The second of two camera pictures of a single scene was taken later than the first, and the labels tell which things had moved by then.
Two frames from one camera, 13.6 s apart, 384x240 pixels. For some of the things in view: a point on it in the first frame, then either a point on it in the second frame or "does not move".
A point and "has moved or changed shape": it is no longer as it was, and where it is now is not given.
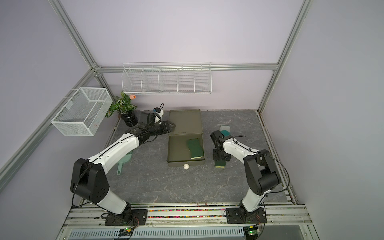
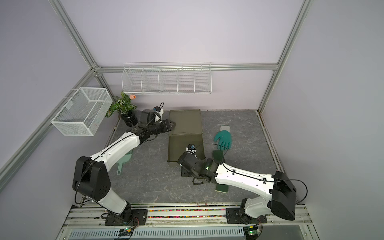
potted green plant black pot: [123, 106] does not move
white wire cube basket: [83, 112] does not move
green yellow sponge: [221, 164] has moved or changed shape
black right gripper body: [219, 156] -> [183, 173]
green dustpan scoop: [127, 158] does not move
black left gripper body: [162, 129] does not move
